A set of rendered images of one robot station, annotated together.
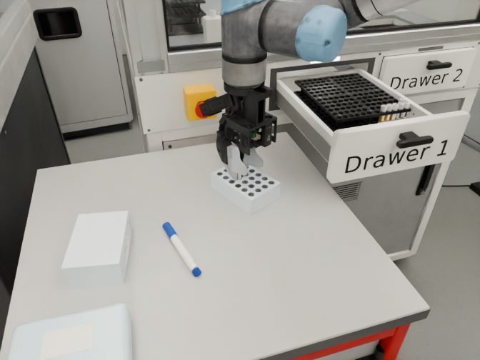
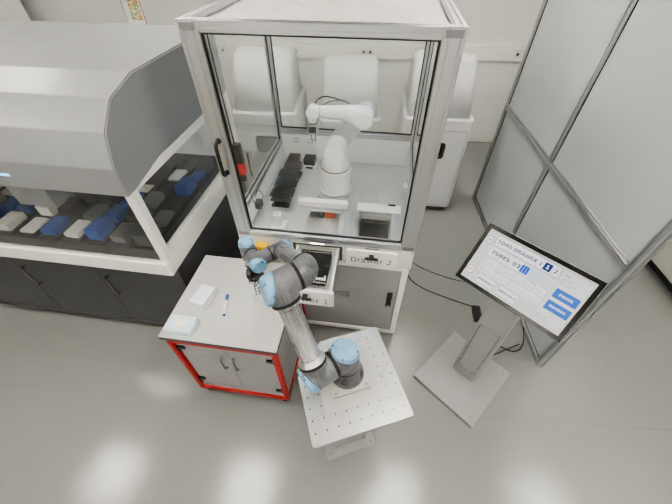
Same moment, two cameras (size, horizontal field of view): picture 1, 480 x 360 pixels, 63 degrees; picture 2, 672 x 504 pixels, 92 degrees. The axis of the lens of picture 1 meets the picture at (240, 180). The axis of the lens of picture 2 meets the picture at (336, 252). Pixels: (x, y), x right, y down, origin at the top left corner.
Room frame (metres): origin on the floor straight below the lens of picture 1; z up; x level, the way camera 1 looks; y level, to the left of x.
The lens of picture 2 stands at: (-0.19, -0.88, 2.24)
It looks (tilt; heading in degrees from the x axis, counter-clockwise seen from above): 46 degrees down; 25
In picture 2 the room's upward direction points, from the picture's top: straight up
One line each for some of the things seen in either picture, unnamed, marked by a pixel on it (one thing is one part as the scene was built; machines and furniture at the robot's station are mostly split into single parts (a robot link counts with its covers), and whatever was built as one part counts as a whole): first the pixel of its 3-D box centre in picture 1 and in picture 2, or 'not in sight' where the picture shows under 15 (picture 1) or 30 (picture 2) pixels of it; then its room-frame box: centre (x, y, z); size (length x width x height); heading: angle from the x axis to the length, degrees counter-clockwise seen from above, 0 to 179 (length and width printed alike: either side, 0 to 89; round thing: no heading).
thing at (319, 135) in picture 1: (344, 106); (313, 267); (0.86, -0.25, 0.86); 0.40 x 0.26 x 0.06; 17
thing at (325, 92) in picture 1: (346, 106); (313, 268); (0.85, -0.25, 0.87); 0.22 x 0.18 x 0.06; 17
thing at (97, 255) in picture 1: (100, 247); (203, 297); (0.47, 0.24, 0.79); 0.13 x 0.09 x 0.05; 7
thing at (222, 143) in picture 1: (228, 141); not in sight; (0.65, 0.02, 0.89); 0.05 x 0.02 x 0.09; 133
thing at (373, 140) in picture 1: (398, 146); (306, 296); (0.66, -0.31, 0.87); 0.29 x 0.02 x 0.11; 107
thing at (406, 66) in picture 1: (426, 72); (371, 258); (1.06, -0.52, 0.87); 0.29 x 0.02 x 0.11; 107
